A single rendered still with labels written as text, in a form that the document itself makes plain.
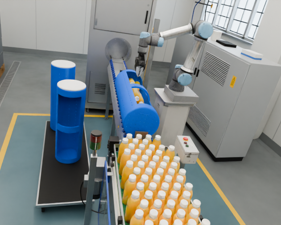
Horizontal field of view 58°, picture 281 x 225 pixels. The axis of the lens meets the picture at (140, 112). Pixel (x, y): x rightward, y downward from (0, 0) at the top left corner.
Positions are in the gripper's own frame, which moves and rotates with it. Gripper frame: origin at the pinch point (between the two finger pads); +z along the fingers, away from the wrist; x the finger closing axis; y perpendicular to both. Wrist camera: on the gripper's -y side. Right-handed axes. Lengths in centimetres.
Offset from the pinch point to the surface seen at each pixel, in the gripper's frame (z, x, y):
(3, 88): 135, 183, 246
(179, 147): 28, -25, -62
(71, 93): 35, 55, 28
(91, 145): 16, 37, -82
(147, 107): 11.4, -3.1, -36.4
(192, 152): 25, -30, -72
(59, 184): 120, 60, -4
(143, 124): 25.7, -2.5, -37.1
